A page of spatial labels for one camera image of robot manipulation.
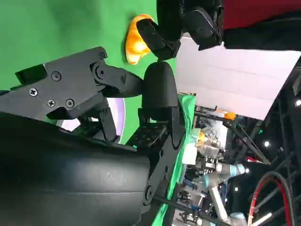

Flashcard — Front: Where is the white board panel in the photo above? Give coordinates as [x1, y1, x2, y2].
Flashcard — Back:
[175, 36, 301, 121]

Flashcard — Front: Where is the green table cloth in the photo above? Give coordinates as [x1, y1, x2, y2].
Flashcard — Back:
[0, 0, 197, 226]

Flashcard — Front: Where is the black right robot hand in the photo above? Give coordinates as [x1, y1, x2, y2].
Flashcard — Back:
[0, 46, 186, 226]

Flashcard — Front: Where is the red fabric object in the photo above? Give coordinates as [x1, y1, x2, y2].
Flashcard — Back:
[222, 0, 301, 30]

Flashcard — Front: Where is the orange white toy bread roll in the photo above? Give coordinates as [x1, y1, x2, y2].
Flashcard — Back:
[124, 14, 153, 65]

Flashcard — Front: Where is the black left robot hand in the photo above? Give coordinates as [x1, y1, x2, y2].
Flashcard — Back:
[136, 0, 225, 62]

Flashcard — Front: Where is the red cable hoop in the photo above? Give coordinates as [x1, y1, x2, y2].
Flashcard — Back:
[248, 171, 294, 226]

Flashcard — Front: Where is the lilac plate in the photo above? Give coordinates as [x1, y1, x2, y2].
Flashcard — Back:
[56, 97, 127, 145]

